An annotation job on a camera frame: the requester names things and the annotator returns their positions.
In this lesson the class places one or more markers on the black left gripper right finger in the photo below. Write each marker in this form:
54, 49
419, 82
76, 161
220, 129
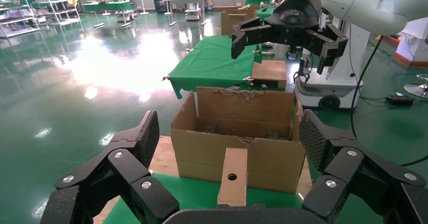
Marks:
347, 169

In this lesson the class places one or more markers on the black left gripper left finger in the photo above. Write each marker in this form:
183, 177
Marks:
127, 169

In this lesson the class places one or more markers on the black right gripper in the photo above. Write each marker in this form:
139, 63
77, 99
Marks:
294, 15

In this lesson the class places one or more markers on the slim cardboard box with hole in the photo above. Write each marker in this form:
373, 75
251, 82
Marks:
234, 192

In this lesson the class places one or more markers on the white idle robot arm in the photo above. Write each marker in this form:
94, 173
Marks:
306, 57

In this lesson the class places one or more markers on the flat brown cardboard box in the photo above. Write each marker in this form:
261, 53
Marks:
269, 72

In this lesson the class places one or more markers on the large brown cardboard box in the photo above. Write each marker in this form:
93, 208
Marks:
230, 23

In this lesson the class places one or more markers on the open brown cardboard carton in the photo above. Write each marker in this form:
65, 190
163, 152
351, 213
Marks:
200, 155

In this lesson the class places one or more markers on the black idle robot gripper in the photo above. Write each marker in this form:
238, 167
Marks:
302, 73
292, 52

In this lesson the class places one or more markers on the small green covered table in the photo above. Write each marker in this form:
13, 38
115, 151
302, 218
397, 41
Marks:
265, 12

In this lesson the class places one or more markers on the white idle wheeled robot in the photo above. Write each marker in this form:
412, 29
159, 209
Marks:
334, 88

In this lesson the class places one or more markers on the green tablecloth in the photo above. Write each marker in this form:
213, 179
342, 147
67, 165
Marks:
194, 195
207, 62

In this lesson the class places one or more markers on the black power adapter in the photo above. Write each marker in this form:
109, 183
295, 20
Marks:
399, 101

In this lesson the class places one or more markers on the small white cart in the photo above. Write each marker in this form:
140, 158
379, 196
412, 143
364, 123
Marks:
193, 13

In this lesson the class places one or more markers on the silver swivel chair base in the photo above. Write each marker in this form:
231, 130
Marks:
418, 89

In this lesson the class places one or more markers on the long green covered table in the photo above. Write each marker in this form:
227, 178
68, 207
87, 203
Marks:
107, 6

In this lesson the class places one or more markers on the metal shelf rack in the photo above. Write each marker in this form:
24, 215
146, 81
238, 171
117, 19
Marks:
16, 15
60, 12

